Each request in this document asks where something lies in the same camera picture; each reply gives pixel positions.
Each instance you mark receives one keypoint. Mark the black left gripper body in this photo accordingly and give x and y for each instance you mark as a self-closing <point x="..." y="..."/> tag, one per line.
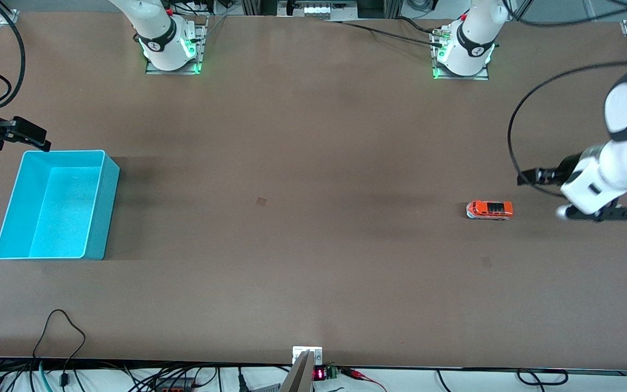
<point x="568" y="166"/>

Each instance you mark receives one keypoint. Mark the orange toy bus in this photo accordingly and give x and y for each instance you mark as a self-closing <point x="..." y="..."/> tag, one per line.
<point x="489" y="209"/>

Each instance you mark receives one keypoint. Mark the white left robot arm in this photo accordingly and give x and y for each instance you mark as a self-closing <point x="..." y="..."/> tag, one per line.
<point x="468" y="38"/>

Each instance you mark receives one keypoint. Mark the blue plastic box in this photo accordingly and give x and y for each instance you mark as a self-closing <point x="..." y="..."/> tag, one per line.
<point x="57" y="212"/>

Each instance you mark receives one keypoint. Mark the brown tape patch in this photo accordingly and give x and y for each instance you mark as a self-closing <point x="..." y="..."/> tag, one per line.
<point x="262" y="202"/>

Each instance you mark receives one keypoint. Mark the red clip lead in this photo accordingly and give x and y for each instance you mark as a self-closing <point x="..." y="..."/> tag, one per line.
<point x="360" y="375"/>

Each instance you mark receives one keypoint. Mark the orange power strip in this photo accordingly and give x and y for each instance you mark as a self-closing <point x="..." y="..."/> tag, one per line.
<point x="174" y="386"/>

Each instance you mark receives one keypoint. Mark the red LED display module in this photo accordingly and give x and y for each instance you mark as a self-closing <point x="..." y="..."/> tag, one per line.
<point x="319" y="374"/>

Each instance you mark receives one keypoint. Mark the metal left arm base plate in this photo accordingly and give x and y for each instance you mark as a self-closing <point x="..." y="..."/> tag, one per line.
<point x="482" y="75"/>

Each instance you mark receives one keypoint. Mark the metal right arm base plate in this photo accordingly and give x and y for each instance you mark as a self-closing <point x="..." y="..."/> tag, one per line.
<point x="153" y="69"/>

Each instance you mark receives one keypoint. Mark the black aluminium frame rack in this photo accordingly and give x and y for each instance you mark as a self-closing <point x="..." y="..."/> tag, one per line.
<point x="379" y="6"/>

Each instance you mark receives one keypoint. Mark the white mount bracket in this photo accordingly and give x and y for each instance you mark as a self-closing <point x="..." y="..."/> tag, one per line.
<point x="316" y="354"/>

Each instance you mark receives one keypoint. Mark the grey camera mount pole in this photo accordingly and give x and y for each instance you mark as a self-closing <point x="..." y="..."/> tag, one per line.
<point x="298" y="378"/>

